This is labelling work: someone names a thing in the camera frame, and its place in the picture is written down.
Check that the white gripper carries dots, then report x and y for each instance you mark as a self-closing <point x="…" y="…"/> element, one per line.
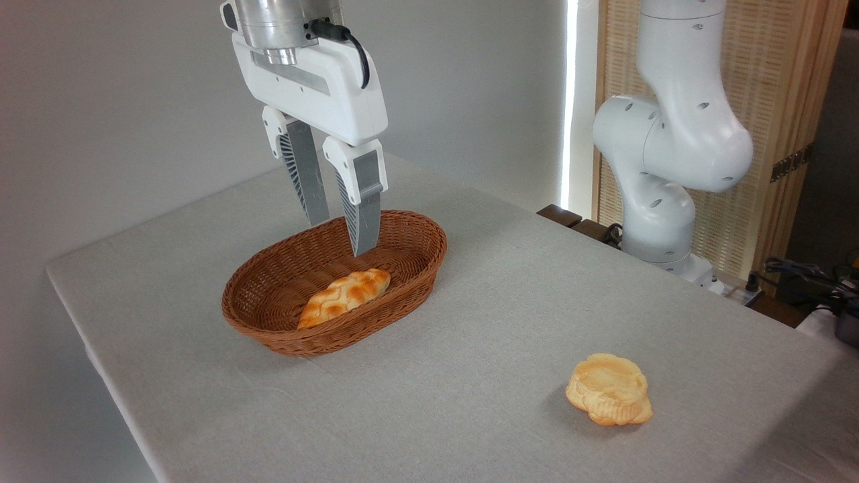
<point x="322" y="87"/>

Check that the round pale bread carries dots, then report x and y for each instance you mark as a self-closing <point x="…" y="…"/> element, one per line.
<point x="607" y="389"/>

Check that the dark wooden block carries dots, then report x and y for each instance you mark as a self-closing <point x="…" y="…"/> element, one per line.
<point x="590" y="229"/>
<point x="558" y="215"/>

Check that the wooden bamboo screen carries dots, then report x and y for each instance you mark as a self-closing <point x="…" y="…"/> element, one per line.
<point x="768" y="67"/>

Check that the long braided bread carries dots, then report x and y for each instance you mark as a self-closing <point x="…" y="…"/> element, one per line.
<point x="342" y="295"/>

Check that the brown wicker oval basket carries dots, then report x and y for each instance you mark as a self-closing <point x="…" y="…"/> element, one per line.
<point x="282" y="275"/>

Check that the white power strip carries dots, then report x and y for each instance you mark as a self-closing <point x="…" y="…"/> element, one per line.
<point x="738" y="292"/>

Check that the grey tablecloth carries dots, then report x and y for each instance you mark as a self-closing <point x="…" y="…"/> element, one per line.
<point x="470" y="376"/>

